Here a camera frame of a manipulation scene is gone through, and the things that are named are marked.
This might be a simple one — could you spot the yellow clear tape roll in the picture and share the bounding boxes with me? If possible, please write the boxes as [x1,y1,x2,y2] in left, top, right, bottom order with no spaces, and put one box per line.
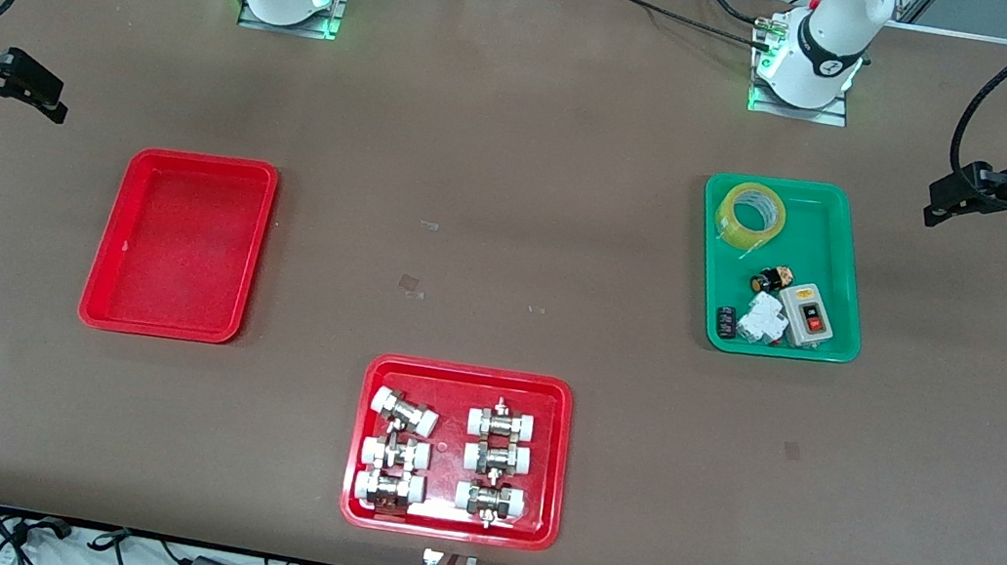
[711,178,791,258]

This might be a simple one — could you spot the green plastic tray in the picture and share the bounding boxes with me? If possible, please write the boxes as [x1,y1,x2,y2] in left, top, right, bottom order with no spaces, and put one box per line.
[683,167,884,371]

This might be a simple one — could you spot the red plastic tray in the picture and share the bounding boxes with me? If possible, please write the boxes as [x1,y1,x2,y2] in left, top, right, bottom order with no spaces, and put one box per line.
[75,140,281,352]
[337,349,581,556]

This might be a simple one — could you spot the black and orange component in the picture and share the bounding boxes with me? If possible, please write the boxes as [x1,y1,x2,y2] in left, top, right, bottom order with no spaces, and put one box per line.
[748,262,797,300]

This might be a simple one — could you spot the white circuit breaker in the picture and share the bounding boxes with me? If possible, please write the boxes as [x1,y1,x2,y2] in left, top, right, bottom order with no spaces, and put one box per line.
[734,289,795,350]

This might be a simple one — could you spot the dark cylindrical capacitor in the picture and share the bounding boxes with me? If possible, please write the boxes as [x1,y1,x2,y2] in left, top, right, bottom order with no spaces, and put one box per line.
[711,303,742,341]

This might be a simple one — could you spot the metal fitting with white caps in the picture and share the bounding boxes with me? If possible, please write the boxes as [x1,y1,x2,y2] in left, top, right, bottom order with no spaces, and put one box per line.
[359,430,433,477]
[465,394,542,446]
[462,437,535,482]
[451,477,530,533]
[368,385,443,439]
[350,465,428,518]

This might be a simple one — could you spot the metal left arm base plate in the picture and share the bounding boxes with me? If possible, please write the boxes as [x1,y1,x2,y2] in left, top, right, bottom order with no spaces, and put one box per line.
[746,57,856,128]

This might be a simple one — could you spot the grey on-off switch box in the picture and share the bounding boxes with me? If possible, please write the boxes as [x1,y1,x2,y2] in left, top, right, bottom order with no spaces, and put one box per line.
[772,279,841,353]

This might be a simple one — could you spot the black cable on table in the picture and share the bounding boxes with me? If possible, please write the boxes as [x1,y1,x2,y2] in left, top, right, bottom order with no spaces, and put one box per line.
[591,0,785,54]

